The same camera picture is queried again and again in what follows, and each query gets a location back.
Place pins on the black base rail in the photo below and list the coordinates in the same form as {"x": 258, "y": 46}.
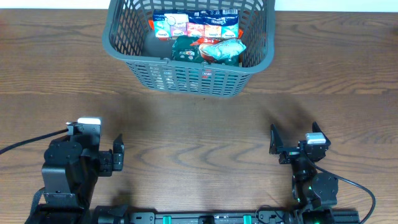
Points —
{"x": 263, "y": 215}

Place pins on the orange spaghetti packet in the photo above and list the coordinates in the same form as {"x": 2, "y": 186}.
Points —
{"x": 150, "y": 25}

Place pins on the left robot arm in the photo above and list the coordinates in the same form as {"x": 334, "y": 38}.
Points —
{"x": 72, "y": 166}

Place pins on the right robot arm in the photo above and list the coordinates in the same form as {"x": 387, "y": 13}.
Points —
{"x": 315, "y": 192}

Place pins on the mint green wipes packet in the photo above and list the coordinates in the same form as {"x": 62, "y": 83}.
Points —
{"x": 225, "y": 49}

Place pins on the green Nescafe coffee bag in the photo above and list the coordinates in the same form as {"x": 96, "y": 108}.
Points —
{"x": 188, "y": 49}

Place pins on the Kleenex tissue multipack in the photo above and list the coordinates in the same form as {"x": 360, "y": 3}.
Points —
{"x": 214, "y": 24}

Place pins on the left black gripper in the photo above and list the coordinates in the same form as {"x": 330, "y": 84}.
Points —
{"x": 115, "y": 157}

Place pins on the beige paper pouch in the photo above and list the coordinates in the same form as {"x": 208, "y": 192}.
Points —
{"x": 174, "y": 80}

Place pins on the grey plastic lattice basket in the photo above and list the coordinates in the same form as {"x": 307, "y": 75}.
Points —
{"x": 128, "y": 37}

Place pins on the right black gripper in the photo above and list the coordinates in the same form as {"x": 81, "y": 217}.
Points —
{"x": 294, "y": 152}

